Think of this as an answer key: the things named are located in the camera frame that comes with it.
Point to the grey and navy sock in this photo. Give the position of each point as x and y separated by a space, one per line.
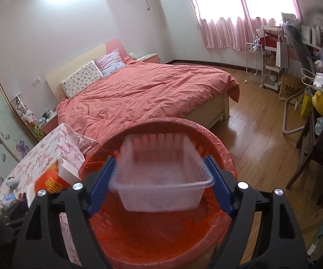
11 183

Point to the pink floral tablecloth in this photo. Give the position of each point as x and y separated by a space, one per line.
57 145

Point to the bed with coral duvet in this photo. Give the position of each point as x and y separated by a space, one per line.
155 89

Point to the white wall socket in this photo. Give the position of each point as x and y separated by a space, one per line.
36 81

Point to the brown cardboard box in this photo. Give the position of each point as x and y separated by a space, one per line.
289 88

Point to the green plush toy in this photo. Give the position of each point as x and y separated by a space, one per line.
38 131

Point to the white trolley shelf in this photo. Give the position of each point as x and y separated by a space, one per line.
272 70

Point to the white paper box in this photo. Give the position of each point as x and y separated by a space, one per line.
69 171

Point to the white paper bag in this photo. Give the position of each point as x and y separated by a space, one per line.
282 53

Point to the clear plastic food container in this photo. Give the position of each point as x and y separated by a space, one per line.
161 179

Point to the orange and white paper cup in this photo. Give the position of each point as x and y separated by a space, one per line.
49 180

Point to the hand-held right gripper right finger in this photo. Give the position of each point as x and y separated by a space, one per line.
220 186

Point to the plush toy display tube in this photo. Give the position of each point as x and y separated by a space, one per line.
24 112

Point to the white floral pillow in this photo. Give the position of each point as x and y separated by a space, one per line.
81 80

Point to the red trash bin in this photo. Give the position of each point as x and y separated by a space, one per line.
155 238

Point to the pink nightstand with mugs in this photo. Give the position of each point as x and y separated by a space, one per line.
49 124

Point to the pink curtain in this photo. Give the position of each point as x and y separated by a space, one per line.
234 14

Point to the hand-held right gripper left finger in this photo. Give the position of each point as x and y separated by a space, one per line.
99 186

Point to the cream and pink headboard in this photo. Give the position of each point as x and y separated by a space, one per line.
66 67

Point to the pink striped pillow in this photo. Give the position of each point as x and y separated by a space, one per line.
109 63

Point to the white metal tube frame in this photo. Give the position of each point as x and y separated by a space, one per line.
286 117

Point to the dark wooden chair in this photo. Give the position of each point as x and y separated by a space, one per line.
312 157

